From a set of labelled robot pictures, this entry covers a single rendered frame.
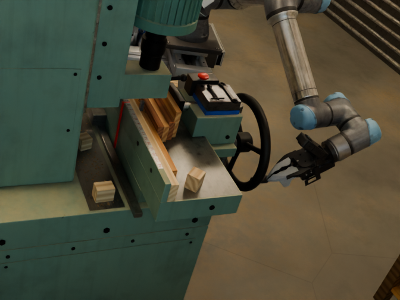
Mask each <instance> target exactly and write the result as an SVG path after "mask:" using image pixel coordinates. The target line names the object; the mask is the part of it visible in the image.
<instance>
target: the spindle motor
mask: <svg viewBox="0 0 400 300"><path fill-rule="evenodd" d="M202 2H203V0H138V3H137V10H136V16H135V22H134V26H136V27H138V28H140V29H142V30H145V31H147V32H151V33H155V34H158V35H164V36H184V35H188V34H190V33H192V32H194V31H195V29H196V26H197V23H198V18H199V14H200V11H201V7H202Z"/></svg>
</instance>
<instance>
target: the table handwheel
mask: <svg viewBox="0 0 400 300"><path fill-rule="evenodd" d="M236 95H237V96H238V98H239V99H240V100H241V102H243V103H245V104H246V105H248V106H249V107H250V109H251V110H252V112H253V113H254V115H255V118H256V120H257V123H258V127H259V131H260V139H261V149H260V148H257V147H256V146H254V145H253V138H252V136H251V134H250V133H249V132H243V130H242V125H241V124H240V127H239V130H238V133H237V136H236V139H235V142H234V145H235V146H236V147H237V150H236V153H235V155H234V157H232V159H231V160H230V162H228V159H227V161H226V165H225V168H226V170H227V171H228V173H229V174H230V176H231V177H232V179H233V181H234V182H235V183H236V186H237V187H238V188H239V190H240V191H243V192H247V191H250V190H253V189H255V188H256V187H257V186H258V185H259V184H260V183H261V182H262V180H263V178H264V177H265V174H266V172H267V169H268V165H269V162H270V153H271V138H270V129H269V126H268V121H267V117H266V116H265V113H264V110H263V109H262V107H261V105H260V104H259V102H258V101H257V100H256V99H255V98H254V97H253V96H251V95H249V94H247V93H237V94H236ZM250 150H252V151H254V152H255V153H257V154H259V155H260V160H259V163H258V167H257V170H256V172H255V174H254V176H253V177H252V179H251V180H249V181H248V182H242V181H240V180H239V179H238V178H237V177H236V176H235V175H234V174H233V172H232V169H233V166H234V164H235V162H236V160H237V158H238V156H239V154H240V152H249V151H250Z"/></svg>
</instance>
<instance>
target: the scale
mask: <svg viewBox="0 0 400 300"><path fill-rule="evenodd" d="M123 101H124V102H128V103H125V105H126V107H127V109H128V110H129V113H130V115H131V116H132V119H133V121H134V122H135V125H136V127H137V129H138V131H139V133H140V135H141V137H142V139H143V140H144V142H145V144H146V146H147V148H148V150H149V152H150V154H151V156H152V158H153V160H154V162H155V164H156V166H157V168H158V169H164V168H163V166H162V164H161V162H160V160H159V158H158V156H157V155H156V153H155V151H154V149H153V147H152V145H151V143H150V141H149V139H148V137H147V135H146V133H145V131H144V129H143V127H142V125H141V124H140V122H139V120H138V118H137V116H136V114H135V112H134V110H133V108H132V106H131V105H130V103H129V100H128V99H123Z"/></svg>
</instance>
